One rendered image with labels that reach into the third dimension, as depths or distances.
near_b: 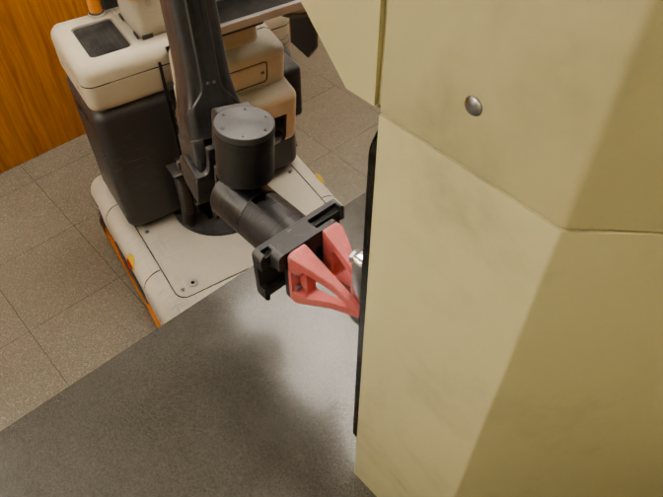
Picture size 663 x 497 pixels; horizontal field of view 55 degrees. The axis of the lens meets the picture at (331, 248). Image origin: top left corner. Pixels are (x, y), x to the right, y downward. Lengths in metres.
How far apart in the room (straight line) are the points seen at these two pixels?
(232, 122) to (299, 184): 1.34
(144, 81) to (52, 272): 0.87
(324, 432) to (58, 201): 1.88
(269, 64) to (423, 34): 1.11
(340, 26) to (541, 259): 0.15
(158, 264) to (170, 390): 1.03
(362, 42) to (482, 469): 0.32
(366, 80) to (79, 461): 0.57
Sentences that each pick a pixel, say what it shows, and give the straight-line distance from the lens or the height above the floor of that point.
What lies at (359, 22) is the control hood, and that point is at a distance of 0.32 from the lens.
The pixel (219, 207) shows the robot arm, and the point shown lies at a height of 1.15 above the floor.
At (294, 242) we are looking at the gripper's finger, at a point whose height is 1.18.
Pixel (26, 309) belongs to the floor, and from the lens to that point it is 2.19.
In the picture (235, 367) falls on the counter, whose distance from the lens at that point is 0.79.
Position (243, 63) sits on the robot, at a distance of 1.36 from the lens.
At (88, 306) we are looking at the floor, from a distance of 2.12.
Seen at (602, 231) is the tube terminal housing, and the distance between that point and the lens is 0.30.
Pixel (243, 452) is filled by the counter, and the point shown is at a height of 0.94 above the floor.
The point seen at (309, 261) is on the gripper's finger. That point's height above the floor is 1.17.
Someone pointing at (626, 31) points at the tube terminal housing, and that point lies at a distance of 0.24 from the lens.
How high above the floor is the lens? 1.61
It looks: 49 degrees down
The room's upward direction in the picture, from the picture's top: straight up
